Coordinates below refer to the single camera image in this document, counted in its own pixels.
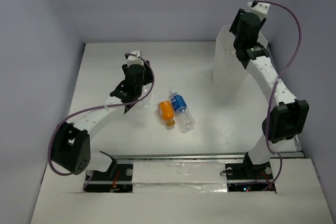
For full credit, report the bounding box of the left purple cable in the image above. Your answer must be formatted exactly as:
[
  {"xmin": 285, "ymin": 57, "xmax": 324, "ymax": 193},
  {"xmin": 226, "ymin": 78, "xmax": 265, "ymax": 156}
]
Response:
[{"xmin": 48, "ymin": 52, "xmax": 155, "ymax": 190}]

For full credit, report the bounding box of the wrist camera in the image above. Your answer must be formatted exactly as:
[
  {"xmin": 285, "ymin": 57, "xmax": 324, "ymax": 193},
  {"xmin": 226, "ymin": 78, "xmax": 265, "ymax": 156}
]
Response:
[
  {"xmin": 247, "ymin": 0, "xmax": 270, "ymax": 20},
  {"xmin": 125, "ymin": 50, "xmax": 144, "ymax": 67}
]

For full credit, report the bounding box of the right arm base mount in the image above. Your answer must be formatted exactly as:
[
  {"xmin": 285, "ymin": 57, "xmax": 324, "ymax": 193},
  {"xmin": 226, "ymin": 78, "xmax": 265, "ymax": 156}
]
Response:
[{"xmin": 220, "ymin": 162, "xmax": 276, "ymax": 193}]

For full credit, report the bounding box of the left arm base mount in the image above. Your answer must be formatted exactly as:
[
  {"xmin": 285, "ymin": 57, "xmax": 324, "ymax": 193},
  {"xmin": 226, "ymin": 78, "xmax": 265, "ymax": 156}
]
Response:
[{"xmin": 82, "ymin": 151, "xmax": 133, "ymax": 193}]

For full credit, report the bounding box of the metal rail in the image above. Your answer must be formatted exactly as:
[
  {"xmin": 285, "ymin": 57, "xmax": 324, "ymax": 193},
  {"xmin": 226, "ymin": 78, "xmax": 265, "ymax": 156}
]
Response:
[{"xmin": 54, "ymin": 152, "xmax": 302, "ymax": 162}]

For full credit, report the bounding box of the blue label plastic bottle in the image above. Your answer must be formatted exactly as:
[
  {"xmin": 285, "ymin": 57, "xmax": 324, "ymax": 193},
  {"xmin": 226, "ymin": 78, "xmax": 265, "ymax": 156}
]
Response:
[{"xmin": 170, "ymin": 90, "xmax": 195, "ymax": 133}]

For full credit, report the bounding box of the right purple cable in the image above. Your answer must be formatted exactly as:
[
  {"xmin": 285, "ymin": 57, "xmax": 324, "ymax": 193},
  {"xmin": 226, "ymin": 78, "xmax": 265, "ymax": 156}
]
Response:
[{"xmin": 251, "ymin": 0, "xmax": 303, "ymax": 192}]

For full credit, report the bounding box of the orange plastic bottle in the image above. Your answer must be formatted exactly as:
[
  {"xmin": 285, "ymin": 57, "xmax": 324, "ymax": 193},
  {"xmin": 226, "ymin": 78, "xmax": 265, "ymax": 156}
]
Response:
[{"xmin": 157, "ymin": 100, "xmax": 175, "ymax": 127}]

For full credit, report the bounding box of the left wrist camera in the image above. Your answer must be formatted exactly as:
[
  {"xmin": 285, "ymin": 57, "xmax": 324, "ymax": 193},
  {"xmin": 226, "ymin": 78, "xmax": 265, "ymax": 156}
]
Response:
[{"xmin": 125, "ymin": 50, "xmax": 144, "ymax": 67}]

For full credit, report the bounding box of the purple cable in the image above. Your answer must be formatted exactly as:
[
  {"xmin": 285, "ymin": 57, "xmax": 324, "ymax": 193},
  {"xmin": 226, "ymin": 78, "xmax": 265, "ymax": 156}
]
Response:
[
  {"xmin": 48, "ymin": 52, "xmax": 155, "ymax": 190},
  {"xmin": 251, "ymin": 0, "xmax": 303, "ymax": 192}
]

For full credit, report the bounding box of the green label plastic bottle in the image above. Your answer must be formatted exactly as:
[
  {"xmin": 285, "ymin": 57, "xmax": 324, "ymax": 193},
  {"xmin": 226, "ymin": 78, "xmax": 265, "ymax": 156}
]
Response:
[{"xmin": 140, "ymin": 83, "xmax": 152, "ymax": 109}]

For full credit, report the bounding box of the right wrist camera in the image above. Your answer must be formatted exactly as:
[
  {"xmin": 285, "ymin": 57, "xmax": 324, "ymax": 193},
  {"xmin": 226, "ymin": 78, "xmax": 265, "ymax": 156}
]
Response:
[{"xmin": 247, "ymin": 0, "xmax": 270, "ymax": 20}]

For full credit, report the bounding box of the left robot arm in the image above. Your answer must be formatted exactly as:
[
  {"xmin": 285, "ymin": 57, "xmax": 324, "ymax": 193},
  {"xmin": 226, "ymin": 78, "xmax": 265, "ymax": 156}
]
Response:
[{"xmin": 48, "ymin": 54, "xmax": 155, "ymax": 176}]

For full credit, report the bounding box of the white translucent bin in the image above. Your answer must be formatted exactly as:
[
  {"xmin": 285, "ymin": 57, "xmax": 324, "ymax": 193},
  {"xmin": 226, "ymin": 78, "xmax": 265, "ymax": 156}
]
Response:
[{"xmin": 213, "ymin": 25, "xmax": 260, "ymax": 93}]

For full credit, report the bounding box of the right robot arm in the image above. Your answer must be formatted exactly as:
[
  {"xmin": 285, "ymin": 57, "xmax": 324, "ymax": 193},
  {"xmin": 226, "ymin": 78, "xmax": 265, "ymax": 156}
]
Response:
[{"xmin": 229, "ymin": 9, "xmax": 309, "ymax": 179}]

